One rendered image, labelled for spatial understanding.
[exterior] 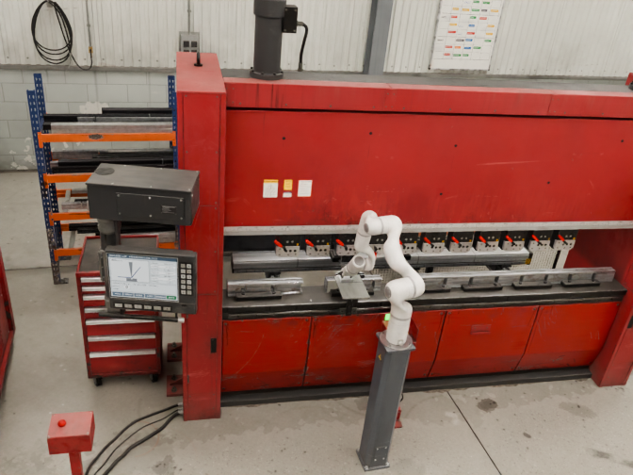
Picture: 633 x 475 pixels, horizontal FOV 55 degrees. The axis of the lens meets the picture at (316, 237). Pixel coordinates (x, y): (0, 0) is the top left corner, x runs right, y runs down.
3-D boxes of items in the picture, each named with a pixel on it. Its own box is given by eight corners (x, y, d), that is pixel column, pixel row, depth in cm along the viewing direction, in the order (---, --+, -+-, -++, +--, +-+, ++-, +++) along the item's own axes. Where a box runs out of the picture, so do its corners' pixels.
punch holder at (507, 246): (502, 252, 426) (508, 231, 418) (496, 245, 433) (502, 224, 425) (522, 251, 429) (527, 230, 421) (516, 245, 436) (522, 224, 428)
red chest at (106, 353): (89, 393, 433) (74, 274, 385) (96, 347, 476) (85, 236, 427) (161, 387, 444) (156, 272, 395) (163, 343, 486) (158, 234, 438)
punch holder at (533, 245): (528, 251, 430) (534, 230, 422) (522, 244, 437) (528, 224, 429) (547, 250, 433) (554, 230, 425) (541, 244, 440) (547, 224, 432)
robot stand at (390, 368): (390, 467, 400) (415, 348, 351) (365, 471, 395) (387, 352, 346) (380, 446, 415) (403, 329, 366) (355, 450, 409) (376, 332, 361)
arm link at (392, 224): (397, 303, 340) (420, 298, 347) (407, 297, 329) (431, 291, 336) (368, 222, 354) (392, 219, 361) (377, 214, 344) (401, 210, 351)
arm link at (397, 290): (415, 318, 345) (422, 283, 334) (387, 325, 337) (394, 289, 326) (403, 306, 354) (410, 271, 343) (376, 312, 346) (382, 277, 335)
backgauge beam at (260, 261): (232, 274, 423) (232, 261, 418) (230, 263, 435) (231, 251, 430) (530, 265, 473) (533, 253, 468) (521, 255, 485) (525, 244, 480)
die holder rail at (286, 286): (227, 296, 400) (228, 284, 396) (227, 291, 405) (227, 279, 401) (301, 293, 411) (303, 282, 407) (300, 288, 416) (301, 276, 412)
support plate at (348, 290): (343, 300, 389) (343, 298, 388) (333, 277, 411) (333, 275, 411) (369, 298, 393) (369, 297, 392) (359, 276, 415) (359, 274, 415)
